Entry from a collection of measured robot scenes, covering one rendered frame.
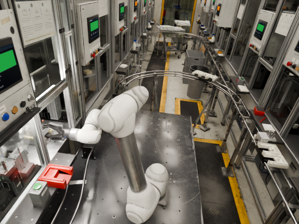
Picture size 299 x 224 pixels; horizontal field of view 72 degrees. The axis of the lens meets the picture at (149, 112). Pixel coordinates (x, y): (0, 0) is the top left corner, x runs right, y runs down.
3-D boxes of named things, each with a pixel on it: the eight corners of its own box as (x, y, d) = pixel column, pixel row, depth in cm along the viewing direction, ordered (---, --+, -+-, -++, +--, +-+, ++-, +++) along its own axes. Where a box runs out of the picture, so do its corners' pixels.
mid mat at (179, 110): (208, 130, 338) (208, 129, 337) (174, 125, 341) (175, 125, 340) (201, 101, 422) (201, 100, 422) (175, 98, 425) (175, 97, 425)
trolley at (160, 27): (155, 58, 640) (159, 26, 589) (152, 53, 686) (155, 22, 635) (182, 58, 659) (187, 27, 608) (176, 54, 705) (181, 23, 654)
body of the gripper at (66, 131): (74, 135, 153) (62, 134, 153) (72, 126, 148) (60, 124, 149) (69, 142, 146) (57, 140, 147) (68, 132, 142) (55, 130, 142)
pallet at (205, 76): (191, 77, 316) (192, 71, 311) (195, 75, 326) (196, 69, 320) (212, 85, 298) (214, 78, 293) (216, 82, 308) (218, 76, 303)
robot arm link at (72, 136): (80, 126, 148) (72, 125, 149) (75, 134, 141) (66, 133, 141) (82, 136, 153) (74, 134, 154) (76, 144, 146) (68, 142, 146)
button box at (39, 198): (43, 208, 109) (38, 194, 102) (29, 206, 109) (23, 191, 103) (51, 195, 115) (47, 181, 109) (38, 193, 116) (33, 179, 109)
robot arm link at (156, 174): (169, 185, 149) (174, 163, 137) (159, 205, 135) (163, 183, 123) (149, 176, 154) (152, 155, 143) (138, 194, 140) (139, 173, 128)
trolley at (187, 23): (188, 51, 745) (193, 22, 693) (172, 50, 741) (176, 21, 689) (184, 45, 816) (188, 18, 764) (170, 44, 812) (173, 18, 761)
